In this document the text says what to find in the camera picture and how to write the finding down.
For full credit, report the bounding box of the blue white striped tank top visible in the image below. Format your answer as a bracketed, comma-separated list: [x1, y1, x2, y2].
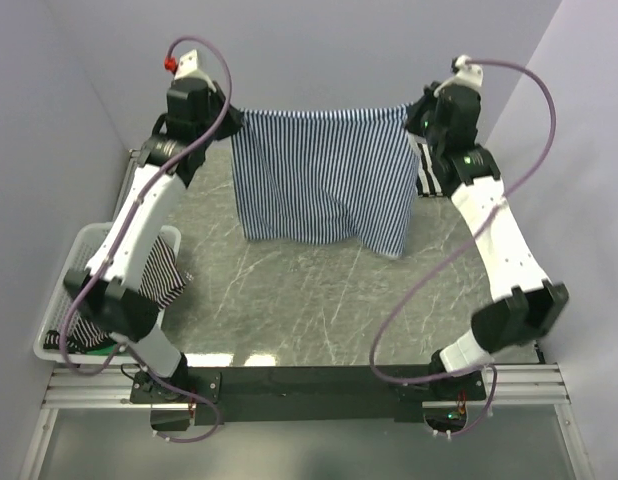
[231, 105, 419, 259]

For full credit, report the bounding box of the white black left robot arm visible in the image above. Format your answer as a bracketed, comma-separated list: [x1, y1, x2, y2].
[63, 77, 241, 402]

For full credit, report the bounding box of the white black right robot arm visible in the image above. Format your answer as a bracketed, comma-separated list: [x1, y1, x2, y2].
[404, 82, 569, 399]

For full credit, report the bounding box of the folded black white tank top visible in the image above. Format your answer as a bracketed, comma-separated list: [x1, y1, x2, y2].
[414, 143, 444, 197]

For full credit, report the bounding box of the dark striped tank top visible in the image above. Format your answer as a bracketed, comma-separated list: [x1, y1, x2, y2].
[41, 228, 191, 354]

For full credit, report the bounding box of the white plastic laundry basket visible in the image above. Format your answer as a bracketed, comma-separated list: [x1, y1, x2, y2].
[33, 222, 183, 363]

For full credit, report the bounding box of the green garment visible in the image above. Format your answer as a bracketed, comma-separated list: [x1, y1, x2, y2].
[85, 342, 117, 357]

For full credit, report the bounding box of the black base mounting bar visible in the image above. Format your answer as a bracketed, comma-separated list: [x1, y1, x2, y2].
[128, 364, 490, 432]

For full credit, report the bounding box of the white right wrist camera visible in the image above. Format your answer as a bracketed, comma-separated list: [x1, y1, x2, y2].
[433, 55, 484, 97]

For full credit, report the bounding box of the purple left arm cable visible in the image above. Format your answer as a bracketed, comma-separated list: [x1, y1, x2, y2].
[57, 35, 233, 445]

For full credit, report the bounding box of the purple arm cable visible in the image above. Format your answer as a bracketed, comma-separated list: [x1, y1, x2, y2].
[57, 35, 233, 445]
[369, 55, 558, 437]

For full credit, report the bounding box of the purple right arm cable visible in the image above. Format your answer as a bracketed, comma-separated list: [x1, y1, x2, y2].
[369, 55, 558, 437]

